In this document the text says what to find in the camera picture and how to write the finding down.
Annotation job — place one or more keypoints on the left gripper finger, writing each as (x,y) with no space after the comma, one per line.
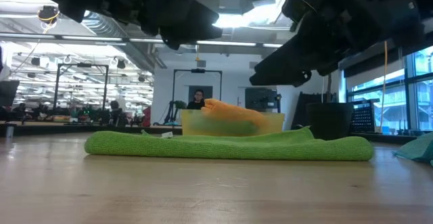
(189,36)
(196,7)

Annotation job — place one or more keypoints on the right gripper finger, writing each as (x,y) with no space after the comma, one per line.
(291,58)
(277,78)

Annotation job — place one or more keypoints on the orange microfiber towel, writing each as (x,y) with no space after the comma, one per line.
(233,112)

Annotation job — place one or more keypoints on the green microfiber towel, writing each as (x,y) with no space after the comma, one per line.
(230,148)

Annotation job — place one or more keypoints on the black background robot arm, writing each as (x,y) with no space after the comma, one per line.
(168,114)

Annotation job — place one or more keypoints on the black background machine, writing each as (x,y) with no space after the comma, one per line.
(260,99)

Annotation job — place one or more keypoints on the black leaning panel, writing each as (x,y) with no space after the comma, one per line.
(299,112)

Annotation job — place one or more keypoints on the long ceiling light strip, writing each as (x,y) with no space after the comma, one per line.
(230,43)

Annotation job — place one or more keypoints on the yellow translucent plastic bin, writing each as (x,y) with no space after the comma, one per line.
(275,122)

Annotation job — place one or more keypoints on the black plant pot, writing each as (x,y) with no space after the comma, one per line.
(328,120)

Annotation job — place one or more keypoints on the person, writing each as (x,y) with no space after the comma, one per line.
(116,114)
(197,102)

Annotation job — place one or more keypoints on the small background potted plant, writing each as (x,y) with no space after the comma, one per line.
(180,105)

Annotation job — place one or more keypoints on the dark framed window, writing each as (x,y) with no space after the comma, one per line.
(392,95)

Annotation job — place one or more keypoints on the black perforated crate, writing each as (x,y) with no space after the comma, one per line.
(363,117)

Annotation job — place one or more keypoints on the dark background monitor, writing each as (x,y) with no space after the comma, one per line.
(8,93)

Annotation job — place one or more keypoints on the small grey cylinder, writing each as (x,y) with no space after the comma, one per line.
(10,131)

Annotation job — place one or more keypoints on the black background frame stand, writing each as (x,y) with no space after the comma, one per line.
(81,65)
(198,70)

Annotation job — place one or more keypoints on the silver ventilation duct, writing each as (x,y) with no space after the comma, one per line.
(111,31)

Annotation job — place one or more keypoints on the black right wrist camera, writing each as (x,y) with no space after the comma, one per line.
(301,0)

